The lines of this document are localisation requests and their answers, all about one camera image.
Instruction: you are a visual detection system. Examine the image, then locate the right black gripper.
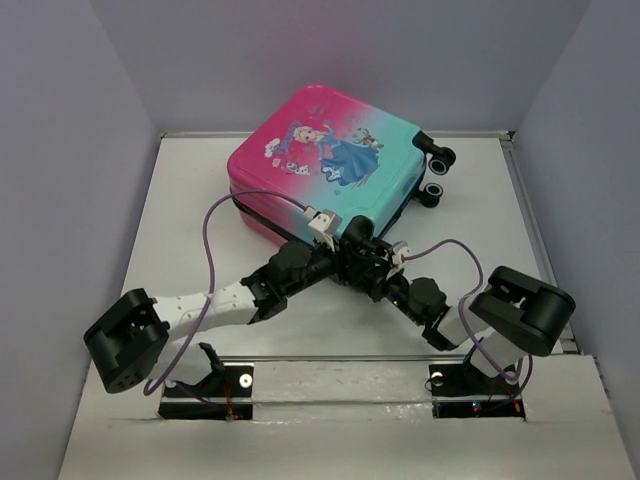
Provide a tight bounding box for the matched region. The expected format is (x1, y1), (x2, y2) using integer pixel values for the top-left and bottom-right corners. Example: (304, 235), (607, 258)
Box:
(361, 260), (425, 325)

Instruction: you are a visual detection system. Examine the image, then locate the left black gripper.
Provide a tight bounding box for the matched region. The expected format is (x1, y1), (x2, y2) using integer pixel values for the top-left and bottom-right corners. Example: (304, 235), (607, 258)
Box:
(282, 232), (373, 298)

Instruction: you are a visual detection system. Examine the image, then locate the pink teal kids suitcase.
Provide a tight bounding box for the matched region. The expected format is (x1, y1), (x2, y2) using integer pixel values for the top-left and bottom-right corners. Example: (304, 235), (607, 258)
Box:
(227, 84), (456, 244)

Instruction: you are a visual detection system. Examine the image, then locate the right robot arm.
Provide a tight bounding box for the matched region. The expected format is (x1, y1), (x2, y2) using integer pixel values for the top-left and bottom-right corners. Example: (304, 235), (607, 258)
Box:
(355, 239), (576, 392)

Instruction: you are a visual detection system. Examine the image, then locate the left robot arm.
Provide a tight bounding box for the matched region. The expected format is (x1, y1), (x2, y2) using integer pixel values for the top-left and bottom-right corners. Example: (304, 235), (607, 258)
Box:
(83, 241), (338, 394)

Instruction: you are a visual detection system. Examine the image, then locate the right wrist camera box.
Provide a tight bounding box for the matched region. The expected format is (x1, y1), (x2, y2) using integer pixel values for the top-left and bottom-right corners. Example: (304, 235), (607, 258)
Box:
(388, 241), (411, 266)

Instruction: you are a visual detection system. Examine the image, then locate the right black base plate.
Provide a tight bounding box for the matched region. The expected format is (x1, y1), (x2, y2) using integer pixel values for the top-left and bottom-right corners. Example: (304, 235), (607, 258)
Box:
(424, 363), (526, 419)

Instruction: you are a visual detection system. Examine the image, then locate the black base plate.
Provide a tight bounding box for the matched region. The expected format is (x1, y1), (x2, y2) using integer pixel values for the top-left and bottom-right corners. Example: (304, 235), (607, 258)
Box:
(158, 362), (255, 422)
(424, 363), (526, 419)

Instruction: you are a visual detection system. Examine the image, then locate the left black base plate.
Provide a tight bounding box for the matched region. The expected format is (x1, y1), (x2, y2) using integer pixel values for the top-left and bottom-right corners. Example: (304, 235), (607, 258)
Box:
(158, 362), (255, 422)

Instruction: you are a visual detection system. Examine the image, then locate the aluminium table rail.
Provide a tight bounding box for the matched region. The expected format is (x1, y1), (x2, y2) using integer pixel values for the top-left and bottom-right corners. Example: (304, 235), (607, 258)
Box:
(102, 352), (581, 364)

